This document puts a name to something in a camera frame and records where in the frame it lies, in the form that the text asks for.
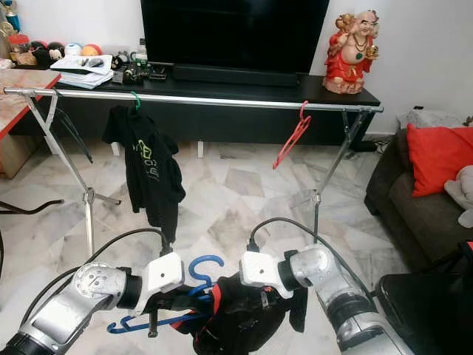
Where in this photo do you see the blue plastic hanger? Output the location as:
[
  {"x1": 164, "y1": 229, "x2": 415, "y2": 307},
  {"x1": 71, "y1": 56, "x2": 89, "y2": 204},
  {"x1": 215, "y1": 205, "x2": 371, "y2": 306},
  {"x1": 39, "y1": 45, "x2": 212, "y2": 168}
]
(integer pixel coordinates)
[{"x1": 106, "y1": 254, "x2": 225, "y2": 335}]

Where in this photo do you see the black garment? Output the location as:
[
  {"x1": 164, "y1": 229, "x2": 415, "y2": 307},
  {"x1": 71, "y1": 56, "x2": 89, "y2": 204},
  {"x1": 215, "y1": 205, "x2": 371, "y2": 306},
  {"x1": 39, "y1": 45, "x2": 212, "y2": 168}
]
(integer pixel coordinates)
[{"x1": 177, "y1": 270, "x2": 309, "y2": 355}]

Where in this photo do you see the red plastic hanger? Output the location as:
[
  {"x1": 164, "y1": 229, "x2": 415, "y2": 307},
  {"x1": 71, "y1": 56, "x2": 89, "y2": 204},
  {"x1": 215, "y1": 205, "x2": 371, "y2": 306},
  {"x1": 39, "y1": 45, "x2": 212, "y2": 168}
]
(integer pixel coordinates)
[{"x1": 273, "y1": 101, "x2": 313, "y2": 170}]

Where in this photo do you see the black polo shirt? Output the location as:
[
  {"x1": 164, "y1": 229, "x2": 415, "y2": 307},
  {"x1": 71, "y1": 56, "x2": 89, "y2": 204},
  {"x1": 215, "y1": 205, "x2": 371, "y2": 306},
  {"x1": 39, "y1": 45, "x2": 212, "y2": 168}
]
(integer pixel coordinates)
[{"x1": 102, "y1": 105, "x2": 187, "y2": 245}]

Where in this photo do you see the black TV console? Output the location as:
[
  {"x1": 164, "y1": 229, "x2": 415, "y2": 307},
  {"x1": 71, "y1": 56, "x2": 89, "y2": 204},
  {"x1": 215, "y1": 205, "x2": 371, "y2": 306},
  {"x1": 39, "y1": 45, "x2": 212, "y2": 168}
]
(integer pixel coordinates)
[{"x1": 30, "y1": 68, "x2": 381, "y2": 146}]

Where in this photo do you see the silver metal clothes rack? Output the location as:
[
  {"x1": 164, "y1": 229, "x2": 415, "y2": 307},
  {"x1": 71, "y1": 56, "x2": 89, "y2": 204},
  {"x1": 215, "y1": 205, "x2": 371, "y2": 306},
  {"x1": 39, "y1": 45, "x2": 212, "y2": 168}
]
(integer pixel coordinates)
[{"x1": 4, "y1": 87, "x2": 385, "y2": 256}]

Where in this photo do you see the black soundbar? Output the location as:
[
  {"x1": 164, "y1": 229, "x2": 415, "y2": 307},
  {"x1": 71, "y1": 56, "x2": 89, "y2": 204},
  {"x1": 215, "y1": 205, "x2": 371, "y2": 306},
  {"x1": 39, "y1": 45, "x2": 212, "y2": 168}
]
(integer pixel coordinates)
[{"x1": 172, "y1": 64, "x2": 299, "y2": 87}]

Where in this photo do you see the white paper stack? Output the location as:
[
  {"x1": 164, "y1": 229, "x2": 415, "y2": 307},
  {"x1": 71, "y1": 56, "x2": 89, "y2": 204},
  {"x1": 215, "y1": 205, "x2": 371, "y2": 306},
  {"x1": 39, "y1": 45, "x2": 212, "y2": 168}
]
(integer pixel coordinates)
[{"x1": 50, "y1": 53, "x2": 114, "y2": 89}]

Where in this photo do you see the dark brown sofa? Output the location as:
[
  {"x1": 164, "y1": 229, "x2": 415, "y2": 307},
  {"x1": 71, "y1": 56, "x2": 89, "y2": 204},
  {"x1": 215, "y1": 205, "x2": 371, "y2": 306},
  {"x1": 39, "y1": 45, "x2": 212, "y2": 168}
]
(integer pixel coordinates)
[{"x1": 364, "y1": 127, "x2": 473, "y2": 271}]

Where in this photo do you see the black low table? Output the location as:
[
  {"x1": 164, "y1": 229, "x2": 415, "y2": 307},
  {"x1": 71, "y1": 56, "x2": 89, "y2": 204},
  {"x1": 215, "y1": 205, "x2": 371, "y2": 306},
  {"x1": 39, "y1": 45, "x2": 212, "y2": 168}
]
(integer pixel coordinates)
[{"x1": 375, "y1": 272, "x2": 473, "y2": 355}]

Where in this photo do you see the marble-pattern table with red edge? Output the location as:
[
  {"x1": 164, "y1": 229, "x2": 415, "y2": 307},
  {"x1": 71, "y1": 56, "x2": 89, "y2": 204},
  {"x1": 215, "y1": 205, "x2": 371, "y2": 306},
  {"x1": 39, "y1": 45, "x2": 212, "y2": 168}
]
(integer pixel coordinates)
[{"x1": 0, "y1": 68, "x2": 61, "y2": 215}]

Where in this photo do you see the black flat television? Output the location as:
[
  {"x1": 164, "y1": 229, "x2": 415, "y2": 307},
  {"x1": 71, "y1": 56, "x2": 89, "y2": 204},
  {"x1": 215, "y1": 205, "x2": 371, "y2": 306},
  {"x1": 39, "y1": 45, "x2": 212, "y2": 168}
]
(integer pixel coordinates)
[{"x1": 140, "y1": 0, "x2": 330, "y2": 75}]

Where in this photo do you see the jar with red lid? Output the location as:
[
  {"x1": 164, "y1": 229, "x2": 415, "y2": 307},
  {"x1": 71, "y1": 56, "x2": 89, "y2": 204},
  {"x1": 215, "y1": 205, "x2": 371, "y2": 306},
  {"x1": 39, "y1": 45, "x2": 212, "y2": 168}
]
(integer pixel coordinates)
[{"x1": 9, "y1": 34, "x2": 35, "y2": 67}]

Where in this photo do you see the red laughing Buddha statue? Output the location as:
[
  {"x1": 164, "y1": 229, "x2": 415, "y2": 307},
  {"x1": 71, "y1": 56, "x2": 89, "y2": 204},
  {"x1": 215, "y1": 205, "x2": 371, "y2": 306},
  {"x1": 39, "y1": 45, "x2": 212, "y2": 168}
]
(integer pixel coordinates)
[{"x1": 323, "y1": 10, "x2": 380, "y2": 95}]

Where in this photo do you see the red cushion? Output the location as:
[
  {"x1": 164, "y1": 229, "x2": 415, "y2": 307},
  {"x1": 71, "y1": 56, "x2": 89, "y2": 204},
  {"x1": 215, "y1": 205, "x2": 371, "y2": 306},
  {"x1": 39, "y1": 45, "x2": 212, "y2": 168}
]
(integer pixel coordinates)
[{"x1": 405, "y1": 124, "x2": 473, "y2": 198}]

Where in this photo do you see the grey plush toy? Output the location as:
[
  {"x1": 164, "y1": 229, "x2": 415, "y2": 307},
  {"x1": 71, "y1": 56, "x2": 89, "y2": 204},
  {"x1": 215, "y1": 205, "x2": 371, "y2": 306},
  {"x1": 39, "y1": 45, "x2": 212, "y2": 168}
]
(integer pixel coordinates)
[{"x1": 443, "y1": 164, "x2": 473, "y2": 229}]

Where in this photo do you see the side table with grey cloth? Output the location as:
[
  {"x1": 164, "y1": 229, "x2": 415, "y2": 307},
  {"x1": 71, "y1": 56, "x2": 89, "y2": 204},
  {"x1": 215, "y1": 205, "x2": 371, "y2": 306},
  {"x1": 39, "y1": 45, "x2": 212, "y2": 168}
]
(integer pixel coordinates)
[{"x1": 395, "y1": 109, "x2": 473, "y2": 134}]

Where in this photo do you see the blue and gold trophy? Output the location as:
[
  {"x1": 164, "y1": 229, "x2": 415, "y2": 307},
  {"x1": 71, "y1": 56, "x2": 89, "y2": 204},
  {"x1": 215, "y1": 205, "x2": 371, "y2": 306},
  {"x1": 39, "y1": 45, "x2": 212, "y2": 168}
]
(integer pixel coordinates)
[{"x1": 2, "y1": 0, "x2": 21, "y2": 34}]

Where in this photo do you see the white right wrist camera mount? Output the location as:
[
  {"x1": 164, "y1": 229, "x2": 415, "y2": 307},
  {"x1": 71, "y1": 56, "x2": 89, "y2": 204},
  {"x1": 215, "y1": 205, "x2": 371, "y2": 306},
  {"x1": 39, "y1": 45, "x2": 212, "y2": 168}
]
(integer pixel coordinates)
[{"x1": 239, "y1": 250, "x2": 293, "y2": 289}]

